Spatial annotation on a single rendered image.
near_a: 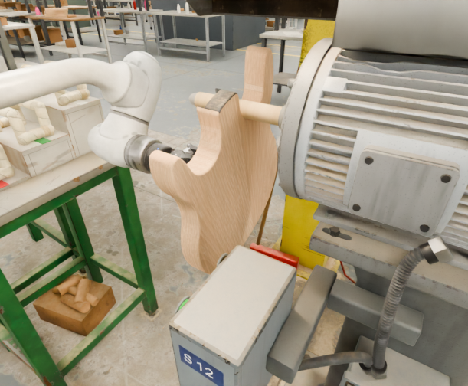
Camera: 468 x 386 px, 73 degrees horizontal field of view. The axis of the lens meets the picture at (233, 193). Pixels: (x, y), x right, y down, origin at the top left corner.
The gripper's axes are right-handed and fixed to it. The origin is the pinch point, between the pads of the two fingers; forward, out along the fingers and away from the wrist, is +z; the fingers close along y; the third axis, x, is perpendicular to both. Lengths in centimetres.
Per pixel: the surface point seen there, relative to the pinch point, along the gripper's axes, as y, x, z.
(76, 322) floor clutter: 39, -91, -77
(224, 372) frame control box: 32.9, 11.8, 22.8
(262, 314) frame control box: 25.6, 12.4, 23.7
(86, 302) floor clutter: 30, -85, -75
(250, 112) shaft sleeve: -3.6, 17.0, 6.8
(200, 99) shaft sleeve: -3.8, 17.2, -4.3
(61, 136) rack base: -1, -8, -66
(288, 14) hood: -23.7, 25.5, 5.0
